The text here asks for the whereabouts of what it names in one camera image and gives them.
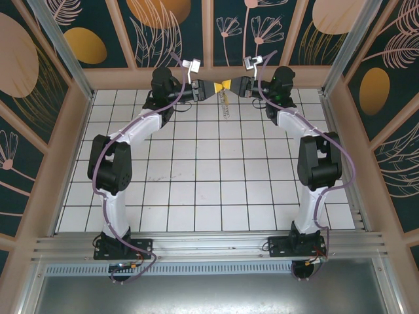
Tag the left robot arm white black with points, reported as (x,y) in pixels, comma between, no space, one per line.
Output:
(119,216)

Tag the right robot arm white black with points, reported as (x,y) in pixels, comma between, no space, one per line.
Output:
(306,212)

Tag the grey metal sheet panel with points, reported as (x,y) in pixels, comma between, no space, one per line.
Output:
(209,294)

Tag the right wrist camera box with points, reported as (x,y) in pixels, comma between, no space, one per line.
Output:
(252,62)

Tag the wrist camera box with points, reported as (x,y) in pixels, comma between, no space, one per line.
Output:
(252,62)
(193,66)

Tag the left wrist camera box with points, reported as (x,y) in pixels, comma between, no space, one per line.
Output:
(193,66)

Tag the aluminium side rail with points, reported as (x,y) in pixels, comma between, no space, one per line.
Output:
(334,108)

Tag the aluminium corner post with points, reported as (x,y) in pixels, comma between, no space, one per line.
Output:
(350,49)
(67,49)

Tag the aluminium mounting rail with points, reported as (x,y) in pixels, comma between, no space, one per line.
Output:
(209,243)

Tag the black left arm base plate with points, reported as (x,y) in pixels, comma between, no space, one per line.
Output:
(144,243)

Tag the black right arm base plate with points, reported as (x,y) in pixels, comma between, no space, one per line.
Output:
(278,247)

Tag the black semicircular bracket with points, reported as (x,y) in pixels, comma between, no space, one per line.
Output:
(119,277)
(302,272)

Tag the aluminium frame strut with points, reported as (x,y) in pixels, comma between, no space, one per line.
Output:
(32,288)
(391,288)

